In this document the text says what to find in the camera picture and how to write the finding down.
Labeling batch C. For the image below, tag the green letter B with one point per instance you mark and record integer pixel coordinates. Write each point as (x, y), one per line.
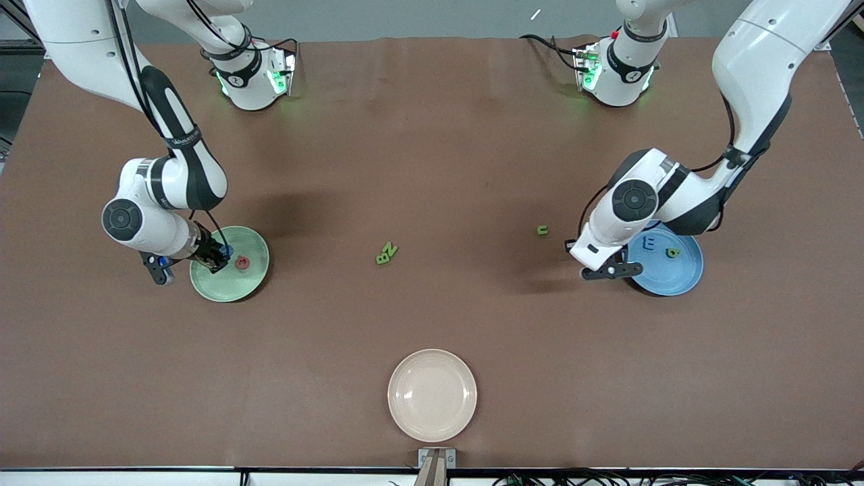
(382, 258)

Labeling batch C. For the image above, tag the pink letter Q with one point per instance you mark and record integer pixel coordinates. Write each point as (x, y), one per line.
(237, 263)

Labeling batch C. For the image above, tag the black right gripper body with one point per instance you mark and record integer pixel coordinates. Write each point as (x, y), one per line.
(208, 253)

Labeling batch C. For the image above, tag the green letter Z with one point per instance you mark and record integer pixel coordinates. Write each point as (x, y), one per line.
(390, 249)

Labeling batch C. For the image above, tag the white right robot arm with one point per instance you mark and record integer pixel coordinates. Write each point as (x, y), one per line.
(175, 182)

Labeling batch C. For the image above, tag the blue letter m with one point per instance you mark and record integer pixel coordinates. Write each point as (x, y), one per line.
(651, 241)

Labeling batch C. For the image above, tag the blue round plate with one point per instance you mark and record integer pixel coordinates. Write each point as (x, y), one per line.
(668, 280)

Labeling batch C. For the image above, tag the brown table cover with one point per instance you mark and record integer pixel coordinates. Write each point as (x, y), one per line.
(432, 169)

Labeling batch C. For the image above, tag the grey aluminium frame profile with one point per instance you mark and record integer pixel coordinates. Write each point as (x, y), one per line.
(27, 47)
(825, 44)

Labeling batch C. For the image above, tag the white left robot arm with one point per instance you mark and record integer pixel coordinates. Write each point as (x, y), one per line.
(756, 67)

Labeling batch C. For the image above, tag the cream round plate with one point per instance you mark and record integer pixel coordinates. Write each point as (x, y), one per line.
(432, 395)

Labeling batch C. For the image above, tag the white table edge rail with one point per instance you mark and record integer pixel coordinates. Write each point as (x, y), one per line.
(135, 479)

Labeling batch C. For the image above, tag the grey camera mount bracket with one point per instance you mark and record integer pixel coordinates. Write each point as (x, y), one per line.
(437, 466)

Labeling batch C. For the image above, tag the light green round plate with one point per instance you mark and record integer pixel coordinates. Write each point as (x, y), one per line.
(250, 287)

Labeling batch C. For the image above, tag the green letter p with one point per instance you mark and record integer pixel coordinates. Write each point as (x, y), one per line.
(677, 255)

